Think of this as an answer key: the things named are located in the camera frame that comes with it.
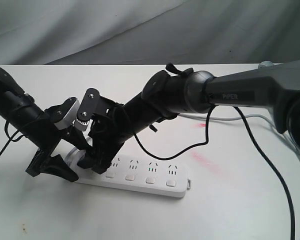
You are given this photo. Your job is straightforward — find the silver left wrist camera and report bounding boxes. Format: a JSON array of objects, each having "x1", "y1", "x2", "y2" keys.
[{"x1": 50, "y1": 97, "x2": 80, "y2": 130}]

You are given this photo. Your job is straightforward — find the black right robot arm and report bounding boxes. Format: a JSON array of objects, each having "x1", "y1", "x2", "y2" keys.
[{"x1": 77, "y1": 60, "x2": 300, "y2": 174}]

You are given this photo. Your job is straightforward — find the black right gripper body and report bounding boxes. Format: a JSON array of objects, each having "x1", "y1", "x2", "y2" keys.
[{"x1": 76, "y1": 88, "x2": 131, "y2": 166}]

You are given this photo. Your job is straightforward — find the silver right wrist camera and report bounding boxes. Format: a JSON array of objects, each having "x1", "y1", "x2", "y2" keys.
[{"x1": 73, "y1": 117, "x2": 90, "y2": 132}]

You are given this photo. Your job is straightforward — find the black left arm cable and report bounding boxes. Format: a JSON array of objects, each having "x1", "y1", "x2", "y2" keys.
[{"x1": 0, "y1": 119, "x2": 28, "y2": 166}]

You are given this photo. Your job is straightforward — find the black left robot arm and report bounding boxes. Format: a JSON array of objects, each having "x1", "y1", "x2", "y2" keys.
[{"x1": 0, "y1": 67, "x2": 90, "y2": 182}]

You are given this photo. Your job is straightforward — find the white five-outlet power strip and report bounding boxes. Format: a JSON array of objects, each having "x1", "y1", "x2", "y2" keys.
[{"x1": 65, "y1": 150, "x2": 192, "y2": 198}]

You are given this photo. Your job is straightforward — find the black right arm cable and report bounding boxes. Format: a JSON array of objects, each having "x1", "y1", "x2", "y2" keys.
[{"x1": 133, "y1": 104, "x2": 296, "y2": 240}]

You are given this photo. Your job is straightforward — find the grey backdrop cloth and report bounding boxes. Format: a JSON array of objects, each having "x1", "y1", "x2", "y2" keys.
[{"x1": 0, "y1": 0, "x2": 300, "y2": 65}]

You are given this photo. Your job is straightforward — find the grey power cord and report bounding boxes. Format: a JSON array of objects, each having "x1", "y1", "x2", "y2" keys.
[{"x1": 65, "y1": 112, "x2": 300, "y2": 185}]

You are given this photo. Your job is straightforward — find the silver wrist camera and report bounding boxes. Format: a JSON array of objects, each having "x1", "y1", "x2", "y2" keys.
[
  {"x1": 73, "y1": 117, "x2": 90, "y2": 132},
  {"x1": 50, "y1": 97, "x2": 80, "y2": 130}
]

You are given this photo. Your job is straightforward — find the grey power plug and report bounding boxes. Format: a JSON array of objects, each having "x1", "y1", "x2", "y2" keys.
[{"x1": 257, "y1": 60, "x2": 275, "y2": 69}]

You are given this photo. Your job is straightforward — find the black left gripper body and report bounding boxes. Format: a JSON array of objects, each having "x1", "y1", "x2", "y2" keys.
[{"x1": 25, "y1": 105, "x2": 65, "y2": 177}]

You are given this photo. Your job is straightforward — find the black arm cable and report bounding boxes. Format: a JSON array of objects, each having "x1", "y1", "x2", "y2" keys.
[
  {"x1": 133, "y1": 104, "x2": 296, "y2": 240},
  {"x1": 0, "y1": 119, "x2": 28, "y2": 166}
]

